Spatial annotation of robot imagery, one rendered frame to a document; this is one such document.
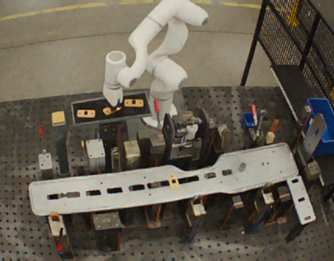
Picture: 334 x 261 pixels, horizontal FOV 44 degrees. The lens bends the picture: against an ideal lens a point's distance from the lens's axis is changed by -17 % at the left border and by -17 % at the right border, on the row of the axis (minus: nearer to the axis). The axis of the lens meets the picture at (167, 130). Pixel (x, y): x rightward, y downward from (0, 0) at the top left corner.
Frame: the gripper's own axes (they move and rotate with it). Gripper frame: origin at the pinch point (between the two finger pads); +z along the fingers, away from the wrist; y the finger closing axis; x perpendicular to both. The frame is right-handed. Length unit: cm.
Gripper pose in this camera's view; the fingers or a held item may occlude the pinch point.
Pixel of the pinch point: (112, 105)
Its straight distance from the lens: 218.2
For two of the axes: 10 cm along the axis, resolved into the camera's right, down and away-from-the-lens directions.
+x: 8.1, -4.1, 4.3
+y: 5.8, 6.8, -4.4
